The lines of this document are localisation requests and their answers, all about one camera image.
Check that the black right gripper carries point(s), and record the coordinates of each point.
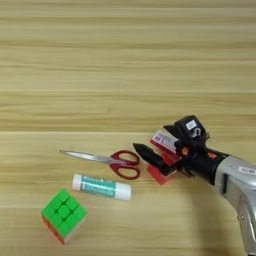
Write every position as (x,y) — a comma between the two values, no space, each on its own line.
(200,163)

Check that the small red and white box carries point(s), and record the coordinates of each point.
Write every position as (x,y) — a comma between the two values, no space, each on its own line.
(164,140)

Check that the red foam cube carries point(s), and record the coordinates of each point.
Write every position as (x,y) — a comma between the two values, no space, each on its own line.
(160,176)

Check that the white and teal glue stick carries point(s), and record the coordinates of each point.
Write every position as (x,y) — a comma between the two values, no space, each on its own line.
(100,186)

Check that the Rubik's cube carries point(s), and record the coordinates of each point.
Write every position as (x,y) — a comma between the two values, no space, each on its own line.
(63,213)

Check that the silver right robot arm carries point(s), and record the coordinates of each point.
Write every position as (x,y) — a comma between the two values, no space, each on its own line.
(240,190)

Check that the black box with white label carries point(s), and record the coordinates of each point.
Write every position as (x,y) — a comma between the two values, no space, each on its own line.
(191,131)

